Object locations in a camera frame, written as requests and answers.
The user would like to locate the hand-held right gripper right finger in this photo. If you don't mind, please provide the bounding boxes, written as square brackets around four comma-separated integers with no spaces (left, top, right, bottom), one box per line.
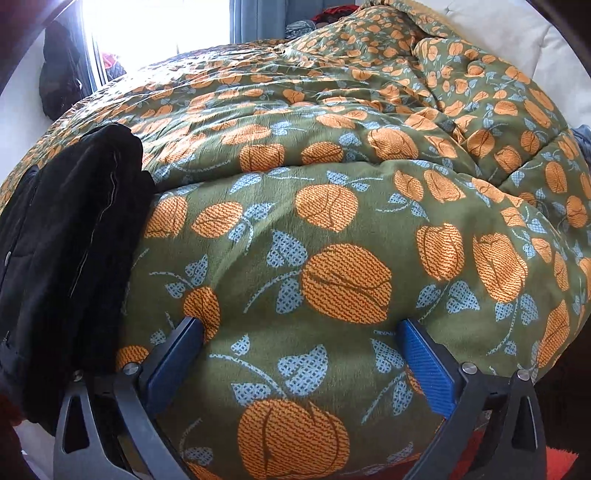
[397,318,548,480]

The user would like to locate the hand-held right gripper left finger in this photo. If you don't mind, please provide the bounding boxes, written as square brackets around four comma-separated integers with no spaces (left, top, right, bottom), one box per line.
[53,316,205,480]

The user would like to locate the black pants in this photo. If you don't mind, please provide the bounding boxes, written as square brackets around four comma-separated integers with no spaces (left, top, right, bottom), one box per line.
[0,124,156,437]

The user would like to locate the red rug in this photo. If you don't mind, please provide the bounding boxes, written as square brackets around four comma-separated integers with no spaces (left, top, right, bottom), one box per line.
[457,415,580,480]

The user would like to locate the green orange floral blanket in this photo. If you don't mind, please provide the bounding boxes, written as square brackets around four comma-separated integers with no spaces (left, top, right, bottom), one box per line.
[0,0,591,480]

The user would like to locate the small red cloth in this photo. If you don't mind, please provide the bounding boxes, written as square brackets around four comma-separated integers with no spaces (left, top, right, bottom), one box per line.
[102,52,126,77]

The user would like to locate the bright window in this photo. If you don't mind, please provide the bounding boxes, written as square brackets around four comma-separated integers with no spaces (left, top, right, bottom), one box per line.
[78,0,236,88]

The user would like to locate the blue curtain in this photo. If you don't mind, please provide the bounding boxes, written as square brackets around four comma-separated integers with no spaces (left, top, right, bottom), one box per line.
[229,0,296,44]

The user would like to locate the teal patterned cloth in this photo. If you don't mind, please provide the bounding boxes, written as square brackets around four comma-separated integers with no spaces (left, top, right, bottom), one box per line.
[284,21,319,38]

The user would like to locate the red and black clothes pile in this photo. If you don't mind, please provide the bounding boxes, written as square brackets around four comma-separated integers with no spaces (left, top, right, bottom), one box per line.
[311,6,361,24]

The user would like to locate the dark clothes hanging on wall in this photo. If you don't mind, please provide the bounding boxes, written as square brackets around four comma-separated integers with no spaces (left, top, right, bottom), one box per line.
[39,21,95,123]

